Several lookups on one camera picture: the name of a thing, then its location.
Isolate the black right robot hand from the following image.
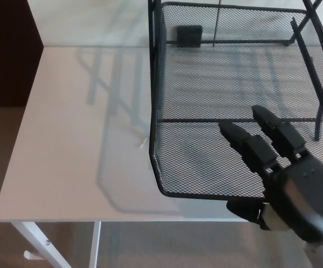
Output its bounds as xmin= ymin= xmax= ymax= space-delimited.
xmin=218 ymin=105 xmax=323 ymax=243

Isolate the black mesh file tray layer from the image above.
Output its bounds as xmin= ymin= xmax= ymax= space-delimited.
xmin=148 ymin=1 xmax=323 ymax=203

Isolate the dark brown cabinet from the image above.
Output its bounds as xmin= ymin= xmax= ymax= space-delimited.
xmin=0 ymin=0 xmax=44 ymax=108

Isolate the white metal table leg frame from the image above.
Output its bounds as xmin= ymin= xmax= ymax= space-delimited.
xmin=10 ymin=221 xmax=102 ymax=268

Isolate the black metal file tray frame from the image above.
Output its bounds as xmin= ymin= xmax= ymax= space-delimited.
xmin=146 ymin=0 xmax=323 ymax=141

